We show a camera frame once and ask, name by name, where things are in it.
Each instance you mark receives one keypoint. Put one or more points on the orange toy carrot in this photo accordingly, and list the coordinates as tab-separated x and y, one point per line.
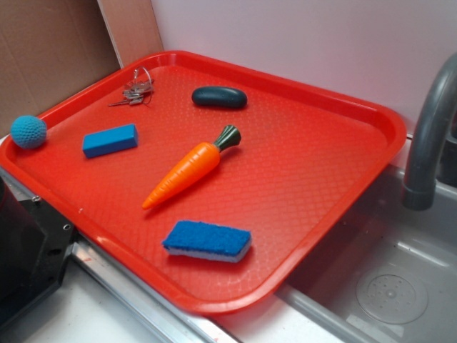
195	165

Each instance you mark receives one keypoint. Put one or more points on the red plastic tray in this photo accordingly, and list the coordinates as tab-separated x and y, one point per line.
306	155

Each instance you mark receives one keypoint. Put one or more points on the dark green oval object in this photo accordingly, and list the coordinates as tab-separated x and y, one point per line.
220	96

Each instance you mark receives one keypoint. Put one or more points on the blue scrub sponge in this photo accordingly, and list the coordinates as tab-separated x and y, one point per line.
207	241

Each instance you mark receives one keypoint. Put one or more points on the blue rectangular block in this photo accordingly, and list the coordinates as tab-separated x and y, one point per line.
110	141

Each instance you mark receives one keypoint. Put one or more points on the metal key bunch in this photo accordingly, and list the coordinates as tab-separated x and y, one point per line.
139	90

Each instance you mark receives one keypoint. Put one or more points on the grey sink basin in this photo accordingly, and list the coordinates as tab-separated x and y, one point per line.
383	273

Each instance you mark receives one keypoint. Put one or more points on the blue crocheted ball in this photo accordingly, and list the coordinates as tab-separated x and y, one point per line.
28	132

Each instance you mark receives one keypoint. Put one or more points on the brown cardboard panel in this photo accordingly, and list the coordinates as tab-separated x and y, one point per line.
51	50

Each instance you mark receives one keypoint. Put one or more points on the grey faucet spout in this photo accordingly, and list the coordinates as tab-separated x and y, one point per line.
432	155

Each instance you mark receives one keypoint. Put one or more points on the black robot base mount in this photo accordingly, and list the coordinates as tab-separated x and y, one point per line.
36	241

